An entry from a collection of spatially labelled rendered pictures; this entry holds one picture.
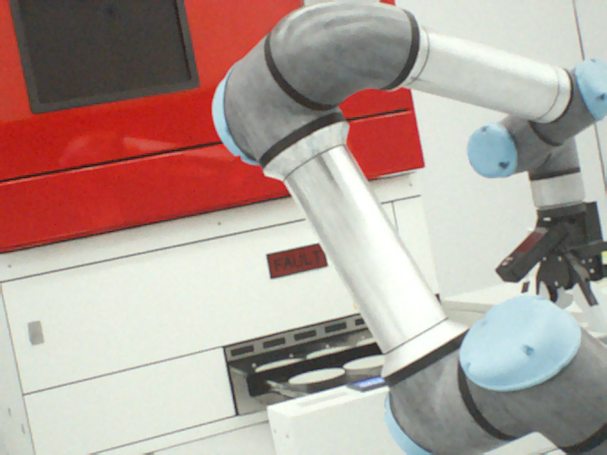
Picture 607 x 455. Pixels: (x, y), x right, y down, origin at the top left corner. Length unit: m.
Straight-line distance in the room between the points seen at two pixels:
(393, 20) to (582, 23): 3.04
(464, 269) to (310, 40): 2.76
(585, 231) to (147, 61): 0.82
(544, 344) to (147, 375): 1.03
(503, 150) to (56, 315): 0.87
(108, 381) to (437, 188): 2.10
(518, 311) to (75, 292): 1.00
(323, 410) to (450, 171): 2.53
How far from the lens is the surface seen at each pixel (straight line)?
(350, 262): 1.29
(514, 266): 1.63
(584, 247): 1.67
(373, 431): 1.51
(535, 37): 4.17
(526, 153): 1.56
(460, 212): 3.96
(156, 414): 2.07
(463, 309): 2.17
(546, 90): 1.44
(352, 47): 1.25
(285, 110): 1.29
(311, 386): 1.94
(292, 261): 2.11
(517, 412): 1.21
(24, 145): 1.96
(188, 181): 2.01
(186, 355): 2.07
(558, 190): 1.65
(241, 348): 2.10
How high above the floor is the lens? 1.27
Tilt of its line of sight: 3 degrees down
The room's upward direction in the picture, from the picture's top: 11 degrees counter-clockwise
